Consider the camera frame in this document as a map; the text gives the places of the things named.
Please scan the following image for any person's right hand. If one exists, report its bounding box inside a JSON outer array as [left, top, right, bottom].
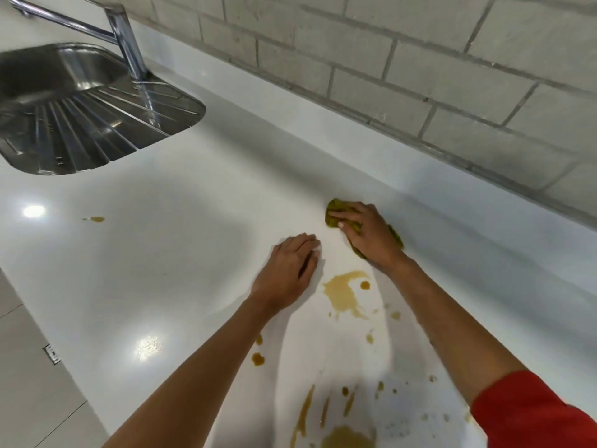
[[328, 202, 414, 276]]

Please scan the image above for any person's left hand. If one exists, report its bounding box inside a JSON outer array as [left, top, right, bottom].
[[250, 233, 322, 314]]

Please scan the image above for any green cleaning cloth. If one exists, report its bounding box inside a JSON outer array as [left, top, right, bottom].
[[325, 198, 405, 260]]

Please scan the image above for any person's left forearm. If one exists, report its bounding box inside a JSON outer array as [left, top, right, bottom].
[[103, 294, 281, 448]]

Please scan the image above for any person's right forearm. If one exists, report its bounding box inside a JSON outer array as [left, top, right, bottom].
[[389, 256, 529, 407]]

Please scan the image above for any large brown liquid puddle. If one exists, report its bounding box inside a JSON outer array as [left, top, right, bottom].
[[323, 270, 372, 321]]

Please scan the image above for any smeared brown liquid spill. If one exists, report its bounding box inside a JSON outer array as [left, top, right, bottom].
[[290, 384, 379, 448]]

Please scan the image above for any red sleeve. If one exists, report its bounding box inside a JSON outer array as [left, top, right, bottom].
[[470, 370, 597, 448]]

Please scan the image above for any stainless steel sink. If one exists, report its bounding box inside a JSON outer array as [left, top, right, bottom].
[[0, 42, 207, 177]]

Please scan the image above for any chrome faucet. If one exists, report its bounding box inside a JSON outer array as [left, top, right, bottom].
[[7, 0, 151, 82]]

